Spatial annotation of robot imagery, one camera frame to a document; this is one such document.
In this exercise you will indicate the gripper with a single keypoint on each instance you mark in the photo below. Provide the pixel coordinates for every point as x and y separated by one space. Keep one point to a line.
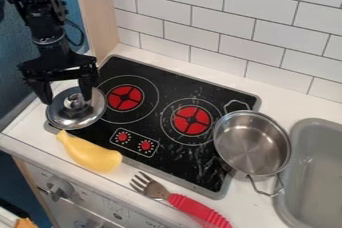
58 62

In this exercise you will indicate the silver lid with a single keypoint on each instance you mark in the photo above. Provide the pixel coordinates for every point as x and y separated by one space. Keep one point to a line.
75 110

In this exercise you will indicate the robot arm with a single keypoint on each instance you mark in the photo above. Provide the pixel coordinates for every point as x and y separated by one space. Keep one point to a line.
42 12

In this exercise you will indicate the silver pot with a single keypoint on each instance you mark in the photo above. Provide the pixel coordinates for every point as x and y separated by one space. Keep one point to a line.
250 143

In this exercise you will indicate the yellow toy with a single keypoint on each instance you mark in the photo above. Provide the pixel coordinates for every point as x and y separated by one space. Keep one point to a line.
89 153

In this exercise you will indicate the toy stove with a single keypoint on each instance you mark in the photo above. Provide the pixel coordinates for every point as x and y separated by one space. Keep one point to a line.
173 122

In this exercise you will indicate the toy sink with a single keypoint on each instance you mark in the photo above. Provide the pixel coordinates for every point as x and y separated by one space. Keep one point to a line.
311 175

